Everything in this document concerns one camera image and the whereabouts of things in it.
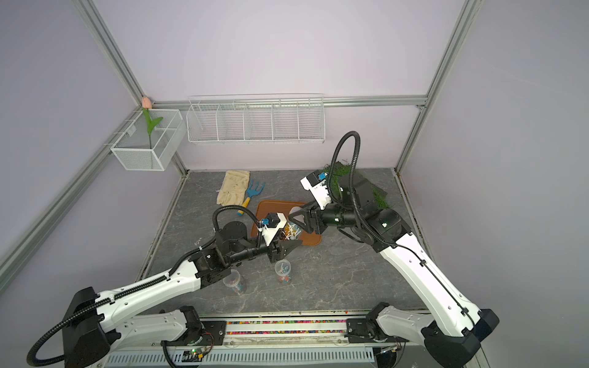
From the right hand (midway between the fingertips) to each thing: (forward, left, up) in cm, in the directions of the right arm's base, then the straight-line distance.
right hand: (295, 211), depth 62 cm
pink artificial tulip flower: (+44, +59, -2) cm, 74 cm away
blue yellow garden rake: (+36, +24, -36) cm, 56 cm away
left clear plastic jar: (-11, +20, -25) cm, 34 cm away
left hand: (-3, 0, -9) cm, 9 cm away
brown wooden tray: (-3, +1, -5) cm, 6 cm away
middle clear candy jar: (-5, +6, -28) cm, 29 cm away
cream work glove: (+37, +32, -34) cm, 60 cm away
